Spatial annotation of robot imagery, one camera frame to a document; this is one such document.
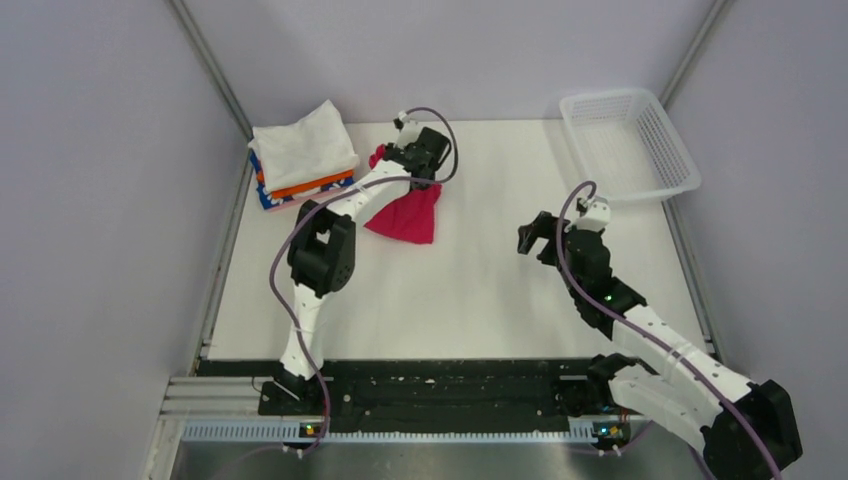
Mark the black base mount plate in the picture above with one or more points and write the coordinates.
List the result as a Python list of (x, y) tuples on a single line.
[(495, 396)]

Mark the red t shirt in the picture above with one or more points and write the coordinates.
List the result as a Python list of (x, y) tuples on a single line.
[(410, 219)]

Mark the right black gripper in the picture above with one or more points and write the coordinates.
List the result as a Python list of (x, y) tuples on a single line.
[(544, 226)]

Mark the white plastic basket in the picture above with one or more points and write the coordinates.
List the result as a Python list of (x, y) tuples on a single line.
[(624, 141)]

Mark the left aluminium frame post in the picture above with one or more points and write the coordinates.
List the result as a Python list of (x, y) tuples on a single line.
[(208, 61)]

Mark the right aluminium frame post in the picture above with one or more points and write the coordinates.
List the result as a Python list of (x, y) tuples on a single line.
[(699, 41)]

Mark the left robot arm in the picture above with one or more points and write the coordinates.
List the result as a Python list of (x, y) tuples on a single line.
[(321, 249)]

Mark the white folded t shirt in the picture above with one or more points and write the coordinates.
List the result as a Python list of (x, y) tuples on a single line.
[(315, 147)]

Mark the blue floral folded t shirt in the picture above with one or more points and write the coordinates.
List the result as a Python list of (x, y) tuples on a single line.
[(270, 199)]

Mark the white slotted cable duct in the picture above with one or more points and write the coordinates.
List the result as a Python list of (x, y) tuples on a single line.
[(243, 431)]

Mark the orange folded t shirt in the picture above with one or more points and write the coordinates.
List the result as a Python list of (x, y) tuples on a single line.
[(311, 185)]

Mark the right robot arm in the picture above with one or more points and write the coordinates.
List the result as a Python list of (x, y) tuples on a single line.
[(741, 429)]

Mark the aluminium frame post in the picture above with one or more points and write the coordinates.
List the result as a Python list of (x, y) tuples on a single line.
[(208, 61), (699, 41)]

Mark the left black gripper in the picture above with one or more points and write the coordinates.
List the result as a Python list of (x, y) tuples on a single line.
[(389, 146)]

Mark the pink folded t shirt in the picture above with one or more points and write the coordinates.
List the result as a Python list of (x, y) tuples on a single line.
[(317, 195)]

